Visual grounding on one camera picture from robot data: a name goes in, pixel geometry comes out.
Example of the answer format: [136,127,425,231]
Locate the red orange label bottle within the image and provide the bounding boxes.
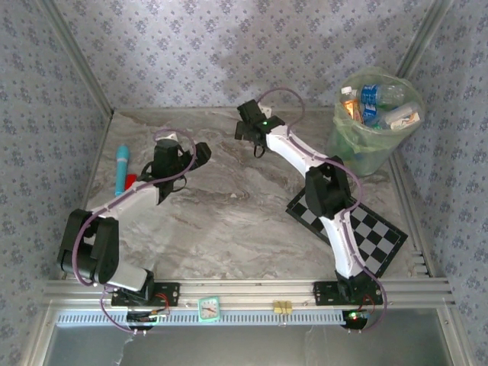
[339,85,363,125]

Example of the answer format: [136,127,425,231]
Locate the aluminium frame post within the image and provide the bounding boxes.
[37,0,115,117]
[395,0,455,77]

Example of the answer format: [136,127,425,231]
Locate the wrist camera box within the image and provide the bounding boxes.
[236,99,273,124]
[153,131,181,173]

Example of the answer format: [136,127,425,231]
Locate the black white chessboard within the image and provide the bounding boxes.
[285,190,409,279]

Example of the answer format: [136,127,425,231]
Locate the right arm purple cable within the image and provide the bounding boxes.
[255,88,388,336]

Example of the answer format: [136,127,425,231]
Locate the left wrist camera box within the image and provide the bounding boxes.
[153,131,181,173]

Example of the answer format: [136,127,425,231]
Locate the aluminium side rail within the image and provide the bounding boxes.
[388,158,438,278]

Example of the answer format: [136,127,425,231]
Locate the green plastic bin liner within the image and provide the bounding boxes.
[327,66,427,175]

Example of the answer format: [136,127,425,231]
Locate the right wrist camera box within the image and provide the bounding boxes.
[236,99,273,124]

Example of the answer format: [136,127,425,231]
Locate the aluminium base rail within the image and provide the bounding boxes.
[41,278,457,312]

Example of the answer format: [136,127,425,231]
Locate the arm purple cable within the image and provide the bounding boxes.
[255,88,388,336]
[71,128,198,336]

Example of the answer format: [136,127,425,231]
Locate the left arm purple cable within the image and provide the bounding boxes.
[71,128,198,336]

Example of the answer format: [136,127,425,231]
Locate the teal cylindrical device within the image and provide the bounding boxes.
[115,144,130,197]

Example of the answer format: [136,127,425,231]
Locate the controller circuit board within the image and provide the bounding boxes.
[125,309,172,332]
[342,309,371,332]

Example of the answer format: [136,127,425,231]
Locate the slotted grey cable duct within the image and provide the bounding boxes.
[55,313,346,327]

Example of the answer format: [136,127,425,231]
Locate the small green clock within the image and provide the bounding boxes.
[197,296,222,324]

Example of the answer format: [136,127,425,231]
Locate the clear bottle green neck ring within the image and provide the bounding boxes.
[375,101,423,131]

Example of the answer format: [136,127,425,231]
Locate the wire mesh waste bin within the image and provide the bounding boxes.
[326,66,427,177]

